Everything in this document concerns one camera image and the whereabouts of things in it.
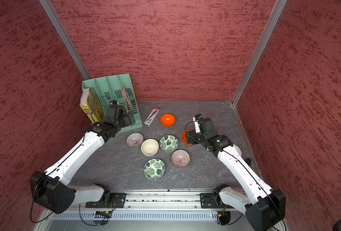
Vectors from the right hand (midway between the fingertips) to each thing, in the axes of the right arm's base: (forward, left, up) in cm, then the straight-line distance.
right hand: (191, 136), depth 79 cm
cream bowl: (+1, +26, -14) cm, 30 cm away
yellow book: (+22, +62, +7) cm, 66 cm away
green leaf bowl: (+5, +14, -16) cm, 22 cm away
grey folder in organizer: (+36, +45, -9) cm, 58 cm away
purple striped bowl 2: (-6, +6, -16) cm, 18 cm away
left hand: (+9, +38, +5) cm, 40 cm away
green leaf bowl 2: (-12, +22, -16) cm, 30 cm away
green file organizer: (+45, +53, 0) cm, 69 cm away
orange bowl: (+22, +15, -14) cm, 30 cm away
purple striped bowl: (+7, +37, -15) cm, 40 cm away
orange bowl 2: (+7, +4, -12) cm, 14 cm away
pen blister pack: (+29, +28, -16) cm, 43 cm away
